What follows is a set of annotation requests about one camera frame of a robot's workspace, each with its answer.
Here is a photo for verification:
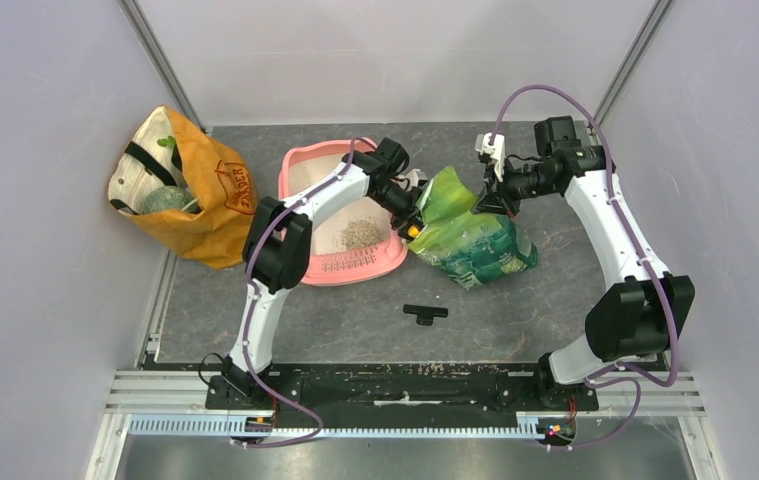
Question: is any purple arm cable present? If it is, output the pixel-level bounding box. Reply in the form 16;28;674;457
490;84;681;453
229;137;380;452

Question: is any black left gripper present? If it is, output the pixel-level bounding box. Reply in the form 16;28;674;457
370;182;441;251

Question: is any beige cat litter pile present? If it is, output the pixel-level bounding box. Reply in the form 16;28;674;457
339;218;386;251

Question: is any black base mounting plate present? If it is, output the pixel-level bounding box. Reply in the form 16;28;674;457
205;362;599;428

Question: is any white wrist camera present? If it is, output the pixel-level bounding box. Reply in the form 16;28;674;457
396;169;429;191
475;132;506;183

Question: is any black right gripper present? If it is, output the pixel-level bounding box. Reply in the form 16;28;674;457
470;154;557;219

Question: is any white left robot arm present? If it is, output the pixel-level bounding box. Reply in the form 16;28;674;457
222;138;425;409

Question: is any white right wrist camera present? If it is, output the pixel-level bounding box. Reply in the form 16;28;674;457
475;132;506;183

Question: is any pink plastic litter box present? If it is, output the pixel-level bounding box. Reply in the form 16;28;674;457
278;140;407;287

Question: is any green cat litter bag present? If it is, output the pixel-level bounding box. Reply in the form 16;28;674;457
407;166;538;290

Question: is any orange paper tote bag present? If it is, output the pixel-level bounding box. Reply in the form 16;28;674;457
107;105;258;269

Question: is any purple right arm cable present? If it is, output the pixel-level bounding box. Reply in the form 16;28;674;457
490;84;681;453

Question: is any white slotted cable duct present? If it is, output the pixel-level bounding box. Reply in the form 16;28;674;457
128;414;568;441

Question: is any black bag clip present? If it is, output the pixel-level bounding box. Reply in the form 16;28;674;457
403;304;449;326

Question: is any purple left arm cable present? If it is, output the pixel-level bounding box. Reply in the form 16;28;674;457
229;137;380;452

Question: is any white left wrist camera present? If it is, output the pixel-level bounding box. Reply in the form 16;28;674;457
396;169;429;191

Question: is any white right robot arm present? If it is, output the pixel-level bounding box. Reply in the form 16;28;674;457
472;116;695;409

